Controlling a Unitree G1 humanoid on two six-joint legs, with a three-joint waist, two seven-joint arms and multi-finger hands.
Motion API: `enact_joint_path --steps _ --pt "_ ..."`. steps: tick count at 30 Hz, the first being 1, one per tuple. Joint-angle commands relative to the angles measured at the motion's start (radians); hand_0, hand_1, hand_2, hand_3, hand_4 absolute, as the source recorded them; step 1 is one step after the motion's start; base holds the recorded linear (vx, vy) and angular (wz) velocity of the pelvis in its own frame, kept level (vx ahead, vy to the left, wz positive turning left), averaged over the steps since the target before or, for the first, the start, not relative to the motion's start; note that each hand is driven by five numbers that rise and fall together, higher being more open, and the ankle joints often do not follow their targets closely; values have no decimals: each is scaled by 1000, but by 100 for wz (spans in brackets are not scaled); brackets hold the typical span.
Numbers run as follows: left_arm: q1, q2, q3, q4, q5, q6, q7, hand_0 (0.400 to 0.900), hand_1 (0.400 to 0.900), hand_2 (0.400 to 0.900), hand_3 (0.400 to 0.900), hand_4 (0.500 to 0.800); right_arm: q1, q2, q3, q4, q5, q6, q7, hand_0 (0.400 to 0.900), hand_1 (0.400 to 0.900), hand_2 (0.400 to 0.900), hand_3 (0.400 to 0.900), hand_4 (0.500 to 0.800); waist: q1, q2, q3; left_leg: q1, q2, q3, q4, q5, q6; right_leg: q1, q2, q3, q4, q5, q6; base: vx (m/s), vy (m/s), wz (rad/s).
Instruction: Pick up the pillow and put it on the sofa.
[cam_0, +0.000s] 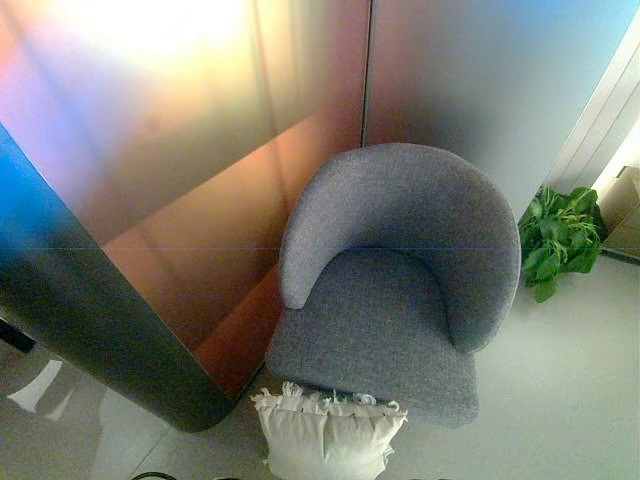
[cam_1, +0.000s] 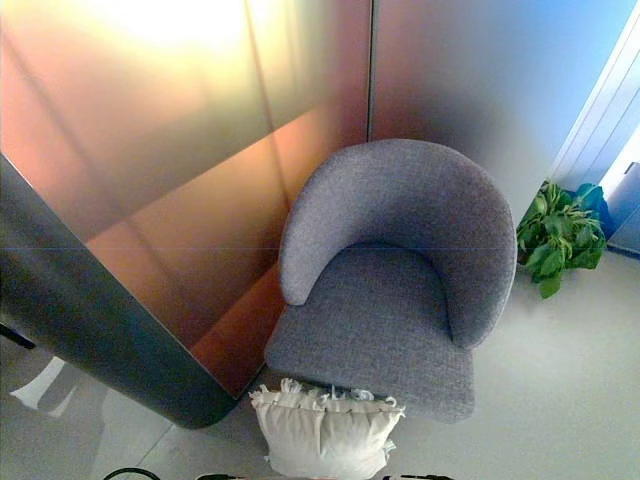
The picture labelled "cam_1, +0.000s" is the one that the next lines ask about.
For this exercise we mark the grey fabric armchair sofa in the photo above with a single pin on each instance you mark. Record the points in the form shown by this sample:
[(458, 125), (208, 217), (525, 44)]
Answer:
[(385, 280)]

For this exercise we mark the blue plant pot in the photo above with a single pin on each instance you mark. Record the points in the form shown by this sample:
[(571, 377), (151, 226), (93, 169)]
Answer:
[(590, 196)]

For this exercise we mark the white window frame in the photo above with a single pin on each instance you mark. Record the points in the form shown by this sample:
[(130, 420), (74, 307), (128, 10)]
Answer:
[(600, 110)]

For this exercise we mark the dark rounded cabinet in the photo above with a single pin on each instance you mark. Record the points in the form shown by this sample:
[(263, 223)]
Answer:
[(100, 320)]

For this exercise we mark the green potted plant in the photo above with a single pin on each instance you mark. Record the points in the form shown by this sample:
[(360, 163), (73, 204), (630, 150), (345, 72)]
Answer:
[(557, 240)]

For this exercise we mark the white fringed pillow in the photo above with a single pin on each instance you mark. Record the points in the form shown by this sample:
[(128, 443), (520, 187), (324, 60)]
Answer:
[(325, 435)]

